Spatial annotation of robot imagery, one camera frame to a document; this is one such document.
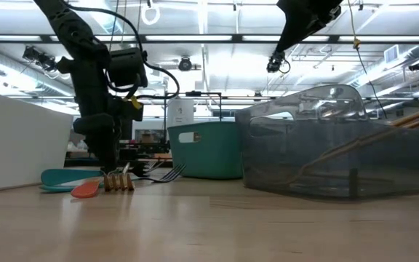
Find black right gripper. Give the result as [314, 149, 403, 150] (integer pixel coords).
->
[275, 0, 343, 54]

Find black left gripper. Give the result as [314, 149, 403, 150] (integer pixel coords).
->
[57, 54, 145, 175]

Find teal-handled black fork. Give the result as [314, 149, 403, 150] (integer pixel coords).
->
[39, 163, 188, 193]
[40, 159, 166, 187]

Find white plastic bin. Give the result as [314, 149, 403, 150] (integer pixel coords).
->
[0, 88, 74, 194]

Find teal plastic bin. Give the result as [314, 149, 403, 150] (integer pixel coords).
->
[167, 121, 245, 180]

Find smoky transparent plastic bin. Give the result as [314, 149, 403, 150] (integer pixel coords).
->
[234, 84, 419, 200]

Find cluttered black workbench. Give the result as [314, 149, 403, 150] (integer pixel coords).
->
[65, 140, 170, 161]

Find black overhead beam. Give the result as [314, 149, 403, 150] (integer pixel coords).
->
[0, 33, 419, 45]

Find white cylinder tank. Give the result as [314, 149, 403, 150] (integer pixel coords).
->
[167, 98, 195, 128]

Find grey air vent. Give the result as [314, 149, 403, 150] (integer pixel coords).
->
[383, 44, 400, 65]

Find round black ceiling fixture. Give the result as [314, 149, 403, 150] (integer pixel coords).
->
[177, 56, 193, 72]

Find black aluminium table frame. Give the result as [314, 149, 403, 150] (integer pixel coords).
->
[65, 158, 170, 168]

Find hanging cable with yellow connector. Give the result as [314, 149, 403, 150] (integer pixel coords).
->
[346, 0, 388, 119]

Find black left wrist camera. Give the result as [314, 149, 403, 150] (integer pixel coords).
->
[106, 47, 149, 90]

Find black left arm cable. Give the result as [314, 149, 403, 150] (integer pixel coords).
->
[62, 0, 180, 101]

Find black ceiling camera cluster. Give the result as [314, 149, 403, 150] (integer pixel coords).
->
[22, 45, 65, 79]

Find black hanging cable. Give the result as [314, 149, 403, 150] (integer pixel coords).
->
[111, 0, 119, 41]

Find white hanging ring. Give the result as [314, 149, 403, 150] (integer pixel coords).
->
[140, 2, 161, 26]

